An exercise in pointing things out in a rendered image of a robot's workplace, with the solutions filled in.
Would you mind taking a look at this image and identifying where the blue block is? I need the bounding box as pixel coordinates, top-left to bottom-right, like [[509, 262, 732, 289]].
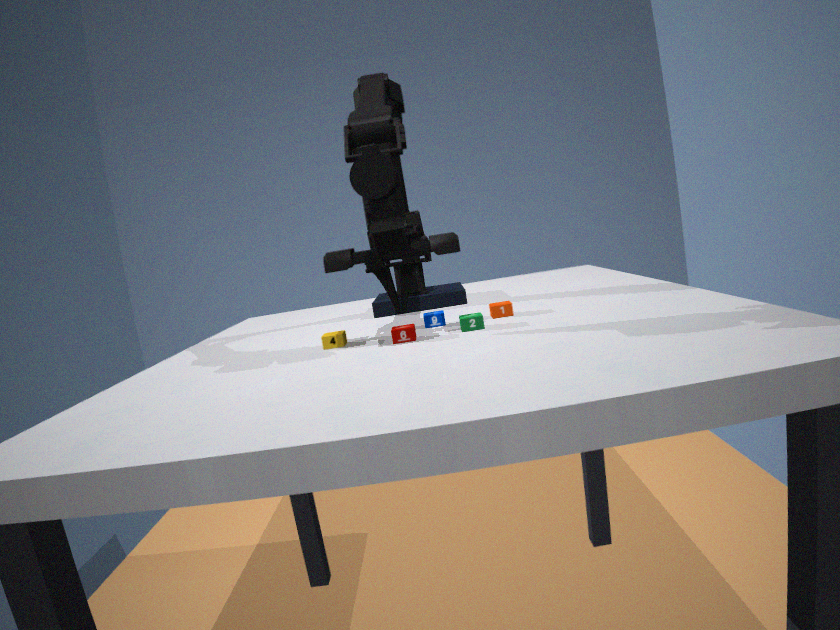
[[423, 310, 446, 328]]

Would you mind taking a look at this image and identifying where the red block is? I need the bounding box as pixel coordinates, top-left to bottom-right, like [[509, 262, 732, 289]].
[[391, 324, 416, 344]]

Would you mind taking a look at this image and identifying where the green block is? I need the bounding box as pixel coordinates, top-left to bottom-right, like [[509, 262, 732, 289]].
[[459, 312, 485, 332]]

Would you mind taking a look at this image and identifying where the orange block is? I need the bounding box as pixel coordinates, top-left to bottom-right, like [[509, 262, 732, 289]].
[[489, 301, 514, 319]]

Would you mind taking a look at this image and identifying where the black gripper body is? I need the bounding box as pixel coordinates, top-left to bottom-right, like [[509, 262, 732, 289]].
[[324, 200, 460, 273]]

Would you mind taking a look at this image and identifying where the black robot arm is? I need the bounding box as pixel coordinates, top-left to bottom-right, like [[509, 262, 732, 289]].
[[344, 73, 432, 296]]

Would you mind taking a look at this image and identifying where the yellow block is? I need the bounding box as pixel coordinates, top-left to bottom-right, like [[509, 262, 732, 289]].
[[322, 330, 347, 350]]

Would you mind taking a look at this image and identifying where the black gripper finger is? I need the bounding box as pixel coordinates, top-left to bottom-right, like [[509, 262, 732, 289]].
[[365, 264, 400, 314], [400, 259, 421, 313]]

